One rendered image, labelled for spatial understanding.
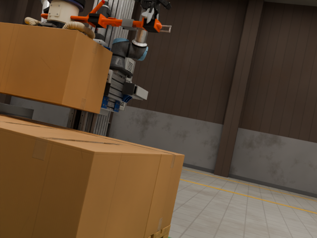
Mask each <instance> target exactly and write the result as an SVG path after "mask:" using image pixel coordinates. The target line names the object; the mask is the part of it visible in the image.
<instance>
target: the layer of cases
mask: <svg viewBox="0 0 317 238"><path fill-rule="evenodd" d="M184 156H185V155H183V154H179V153H174V152H170V151H165V150H161V149H157V148H153V147H149V146H144V145H141V144H135V143H131V142H127V141H123V140H118V139H114V138H110V137H106V136H100V135H97V134H92V133H88V132H84V131H80V130H76V129H71V128H67V127H62V126H58V125H53V124H50V123H45V122H41V121H37V120H33V119H27V118H23V117H18V116H12V115H6V114H0V238H147V237H149V236H151V235H153V234H154V233H156V232H158V231H160V230H161V229H163V228H165V227H167V226H168V225H170V224H171V219H172V214H173V210H174V205H175V199H176V194H177V190H178V185H179V181H180V176H181V172H182V167H183V162H184Z"/></svg>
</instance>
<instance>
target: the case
mask: <svg viewBox="0 0 317 238"><path fill-rule="evenodd" d="M112 53H113V52H111V51H110V50H108V49H106V48H105V47H103V46H102V45H100V44H98V43H97V42H95V41H94V40H92V39H91V38H89V37H88V36H86V35H84V34H83V33H81V32H80V31H78V30H69V29H60V28H51V27H43V26H33V25H21V24H12V23H3V22H0V93H1V94H6V95H10V96H14V97H18V98H22V99H27V100H31V101H36V102H42V103H47V104H52V105H57V106H61V107H66V108H71V109H76V110H81V111H87V112H92V113H97V114H99V113H100V108H101V104H102V99H103V95H104V90H105V86H106V81H107V77H108V71H109V67H110V63H111V58H112Z"/></svg>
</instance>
